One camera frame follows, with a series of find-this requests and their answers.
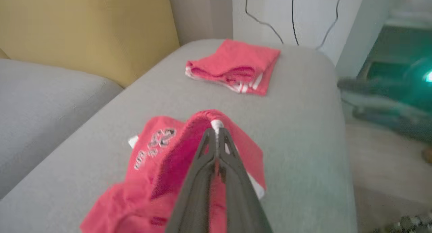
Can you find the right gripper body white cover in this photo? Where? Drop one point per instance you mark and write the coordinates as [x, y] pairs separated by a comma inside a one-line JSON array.
[[422, 81]]

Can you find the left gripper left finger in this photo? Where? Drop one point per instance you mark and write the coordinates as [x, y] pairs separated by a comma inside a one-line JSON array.
[[192, 199]]

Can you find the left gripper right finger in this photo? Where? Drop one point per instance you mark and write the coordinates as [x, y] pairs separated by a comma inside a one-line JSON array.
[[243, 206]]

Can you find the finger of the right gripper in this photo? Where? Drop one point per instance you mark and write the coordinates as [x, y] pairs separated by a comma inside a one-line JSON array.
[[371, 82], [371, 88]]

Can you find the red shorts with white stripe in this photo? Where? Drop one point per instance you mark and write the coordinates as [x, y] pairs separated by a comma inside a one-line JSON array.
[[148, 165]]

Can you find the red Bulls basketball jersey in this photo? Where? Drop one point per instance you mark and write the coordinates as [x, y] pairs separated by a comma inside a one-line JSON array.
[[236, 64]]

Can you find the grey sofa seat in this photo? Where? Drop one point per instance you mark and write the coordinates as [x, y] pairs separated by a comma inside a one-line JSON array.
[[297, 152]]

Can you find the grey sofa cushion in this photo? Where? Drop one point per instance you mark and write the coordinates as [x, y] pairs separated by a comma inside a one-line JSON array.
[[44, 111]]

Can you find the yellow sofa cushion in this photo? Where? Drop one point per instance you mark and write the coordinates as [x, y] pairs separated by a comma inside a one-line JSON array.
[[87, 27]]

